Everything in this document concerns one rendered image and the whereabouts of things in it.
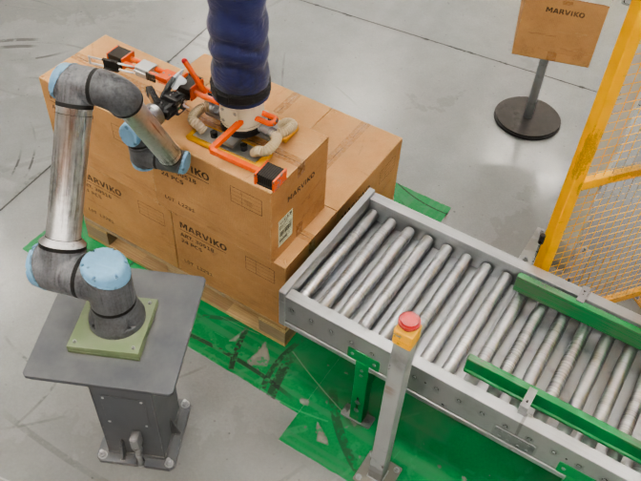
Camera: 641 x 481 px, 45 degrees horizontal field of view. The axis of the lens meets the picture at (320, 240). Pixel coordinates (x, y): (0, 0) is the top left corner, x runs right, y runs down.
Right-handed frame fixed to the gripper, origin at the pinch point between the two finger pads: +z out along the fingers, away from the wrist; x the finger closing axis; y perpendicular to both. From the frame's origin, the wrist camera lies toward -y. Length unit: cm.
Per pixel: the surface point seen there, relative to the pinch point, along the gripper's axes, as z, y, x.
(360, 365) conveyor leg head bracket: -37, 105, -66
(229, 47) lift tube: -9.6, 30.1, 33.6
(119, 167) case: -18, -25, -43
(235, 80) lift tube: -9.8, 32.0, 20.6
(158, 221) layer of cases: -18, -7, -66
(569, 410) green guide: -29, 180, -44
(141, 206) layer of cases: -18, -17, -62
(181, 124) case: -8.0, 3.4, -13.2
